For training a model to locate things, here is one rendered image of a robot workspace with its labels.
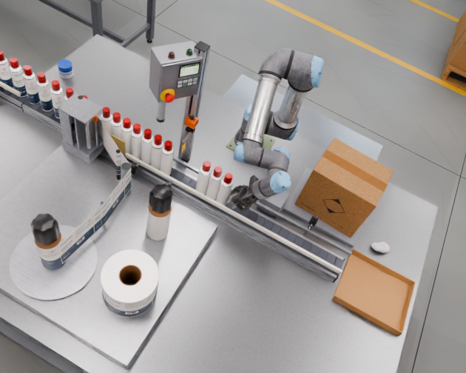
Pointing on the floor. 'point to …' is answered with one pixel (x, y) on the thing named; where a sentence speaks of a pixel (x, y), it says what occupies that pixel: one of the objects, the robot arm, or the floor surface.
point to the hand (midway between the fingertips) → (231, 199)
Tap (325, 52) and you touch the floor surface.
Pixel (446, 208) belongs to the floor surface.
